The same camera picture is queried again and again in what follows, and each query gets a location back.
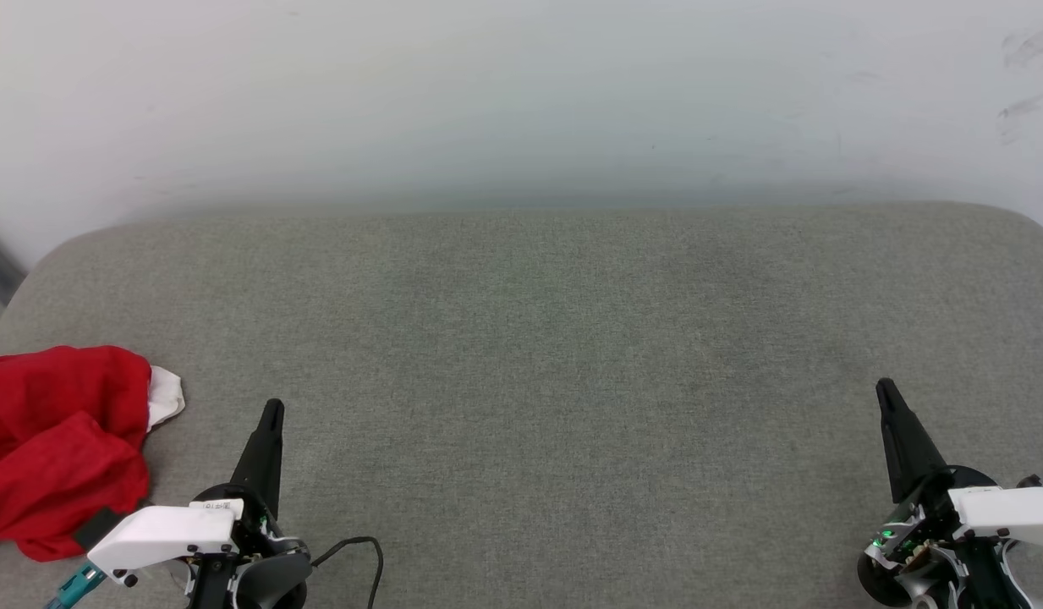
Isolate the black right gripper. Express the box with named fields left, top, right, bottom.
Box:
left=857, top=378, right=1000, bottom=609

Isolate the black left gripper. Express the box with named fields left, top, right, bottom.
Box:
left=191, top=398, right=287, bottom=561

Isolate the red shirt with white trim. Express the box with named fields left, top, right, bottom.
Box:
left=0, top=345, right=186, bottom=563

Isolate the grey fabric sofa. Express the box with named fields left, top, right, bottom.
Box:
left=0, top=201, right=1043, bottom=609

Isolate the thin black cable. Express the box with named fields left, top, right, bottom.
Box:
left=311, top=536, right=385, bottom=609

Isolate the teal cable plug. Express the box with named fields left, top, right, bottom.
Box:
left=46, top=562, right=107, bottom=609

